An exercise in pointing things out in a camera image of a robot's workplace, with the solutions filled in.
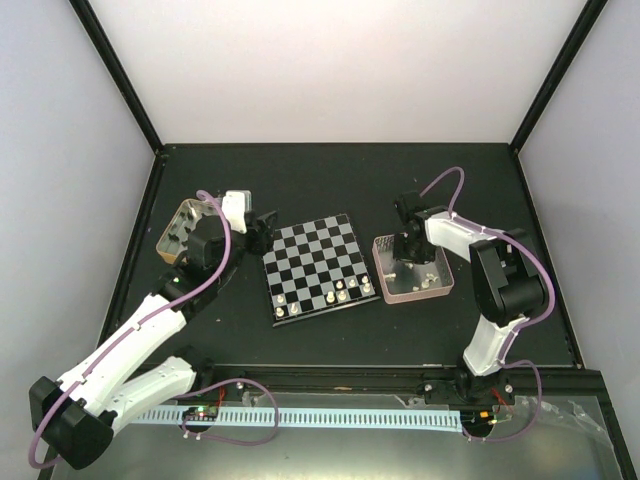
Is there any gold tin box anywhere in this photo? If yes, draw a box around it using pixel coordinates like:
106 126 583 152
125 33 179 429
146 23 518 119
156 199 217 264

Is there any pink tin box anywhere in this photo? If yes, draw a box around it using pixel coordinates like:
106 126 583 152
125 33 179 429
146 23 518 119
372 235 455 305

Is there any white slotted cable duct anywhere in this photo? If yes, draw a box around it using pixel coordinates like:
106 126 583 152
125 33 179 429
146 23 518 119
134 405 463 433

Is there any small circuit board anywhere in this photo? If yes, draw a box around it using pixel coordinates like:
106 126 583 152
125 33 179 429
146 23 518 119
182 406 219 422

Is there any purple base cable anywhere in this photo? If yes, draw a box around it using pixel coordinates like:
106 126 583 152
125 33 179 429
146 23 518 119
180 377 280 447

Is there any black white chess board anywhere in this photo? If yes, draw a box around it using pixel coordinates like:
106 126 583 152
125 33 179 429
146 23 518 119
263 213 379 327

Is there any black aluminium frame rail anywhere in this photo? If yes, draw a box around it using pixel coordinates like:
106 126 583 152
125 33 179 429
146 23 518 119
190 365 608 405

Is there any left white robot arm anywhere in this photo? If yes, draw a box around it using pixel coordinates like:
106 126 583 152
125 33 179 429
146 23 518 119
28 211 278 470

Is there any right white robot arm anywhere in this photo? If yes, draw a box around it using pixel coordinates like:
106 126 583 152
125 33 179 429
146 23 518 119
393 191 555 403

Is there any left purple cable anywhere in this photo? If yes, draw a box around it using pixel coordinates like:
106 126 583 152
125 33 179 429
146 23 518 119
27 189 234 470

